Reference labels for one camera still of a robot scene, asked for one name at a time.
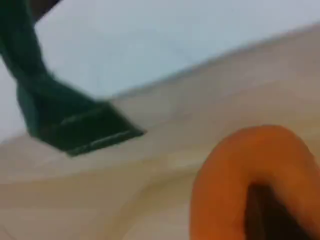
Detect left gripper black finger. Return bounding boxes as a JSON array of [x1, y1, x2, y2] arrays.
[[30, 0, 62, 25]]

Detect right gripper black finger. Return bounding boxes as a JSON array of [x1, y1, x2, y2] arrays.
[[243, 181, 312, 240]]

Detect orange fruit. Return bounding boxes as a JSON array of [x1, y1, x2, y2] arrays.
[[189, 124, 320, 240]]

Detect white cloth bag green handles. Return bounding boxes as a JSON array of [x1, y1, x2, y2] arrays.
[[0, 0, 320, 240]]

